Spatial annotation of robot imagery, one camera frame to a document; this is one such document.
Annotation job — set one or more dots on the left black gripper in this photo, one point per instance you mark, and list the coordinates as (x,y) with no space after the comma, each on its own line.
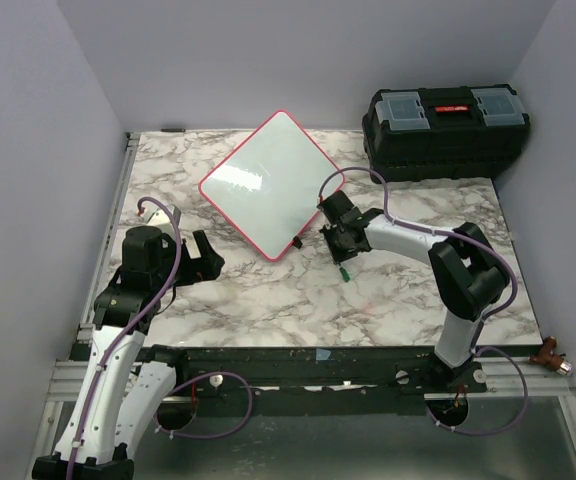
(204,268)

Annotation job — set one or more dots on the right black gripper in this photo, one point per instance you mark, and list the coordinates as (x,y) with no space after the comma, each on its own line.
(338,257)

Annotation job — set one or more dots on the green whiteboard marker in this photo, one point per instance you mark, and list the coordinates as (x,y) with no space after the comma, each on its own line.
(345,275)

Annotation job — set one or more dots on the whiteboard with pink frame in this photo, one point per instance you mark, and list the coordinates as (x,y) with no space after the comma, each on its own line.
(269,186)

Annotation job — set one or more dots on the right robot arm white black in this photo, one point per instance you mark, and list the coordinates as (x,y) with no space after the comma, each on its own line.
(469,274)

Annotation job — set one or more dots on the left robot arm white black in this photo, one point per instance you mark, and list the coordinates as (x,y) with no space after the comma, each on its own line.
(113,350)

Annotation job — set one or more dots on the black toolbox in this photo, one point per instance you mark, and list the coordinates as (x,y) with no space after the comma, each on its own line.
(444,133)

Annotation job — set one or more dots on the copper pipe fitting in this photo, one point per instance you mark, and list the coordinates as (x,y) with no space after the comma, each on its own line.
(547,358)

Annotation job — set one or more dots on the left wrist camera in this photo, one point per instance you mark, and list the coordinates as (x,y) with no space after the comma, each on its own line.
(160,220)

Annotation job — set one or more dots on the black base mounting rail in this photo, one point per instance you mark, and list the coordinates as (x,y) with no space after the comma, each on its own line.
(292,381)

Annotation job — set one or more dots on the aluminium frame rail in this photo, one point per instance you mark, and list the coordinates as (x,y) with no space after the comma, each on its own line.
(67,374)

